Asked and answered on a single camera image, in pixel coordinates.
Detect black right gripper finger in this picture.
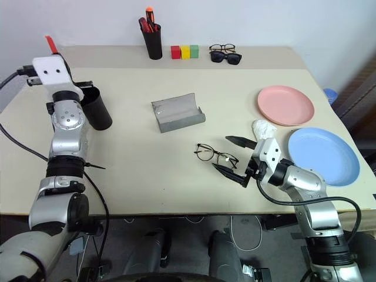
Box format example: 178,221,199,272
225,135,259,150
211,163,251,188

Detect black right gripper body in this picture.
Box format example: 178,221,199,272
244,155,270,182

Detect empty black cup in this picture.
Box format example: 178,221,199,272
81,86,113,131

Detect grey open glasses case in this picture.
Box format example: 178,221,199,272
150,92,206,134

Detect black tool holder cup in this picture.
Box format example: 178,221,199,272
142,24,163,61

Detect white crumpled tissue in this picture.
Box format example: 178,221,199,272
251,119,278,141

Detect large beige table mat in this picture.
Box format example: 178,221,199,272
0,66,376,217

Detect pink plate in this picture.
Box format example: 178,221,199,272
257,85,315,127

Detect blue plate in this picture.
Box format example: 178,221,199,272
287,127,361,188

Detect black sunglasses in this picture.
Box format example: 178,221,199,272
210,51,243,66

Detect dark rounded shape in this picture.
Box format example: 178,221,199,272
207,230,250,282

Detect blue round container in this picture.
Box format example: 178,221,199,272
323,88,338,105

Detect thin black frame glasses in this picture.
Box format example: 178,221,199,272
194,143,240,170

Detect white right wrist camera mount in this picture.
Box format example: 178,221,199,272
253,137,282,174

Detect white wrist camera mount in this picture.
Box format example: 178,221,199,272
253,137,282,174
32,53,85,98

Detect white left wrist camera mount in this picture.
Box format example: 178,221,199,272
32,53,85,98

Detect white floor cable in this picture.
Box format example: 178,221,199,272
229,216,263,251

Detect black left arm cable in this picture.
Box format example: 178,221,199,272
0,65,111,267

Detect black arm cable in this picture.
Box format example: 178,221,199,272
256,170,362,246
0,65,111,267

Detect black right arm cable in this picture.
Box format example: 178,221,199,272
256,170,362,246

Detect brown frame clear glasses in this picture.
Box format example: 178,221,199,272
209,43,236,54

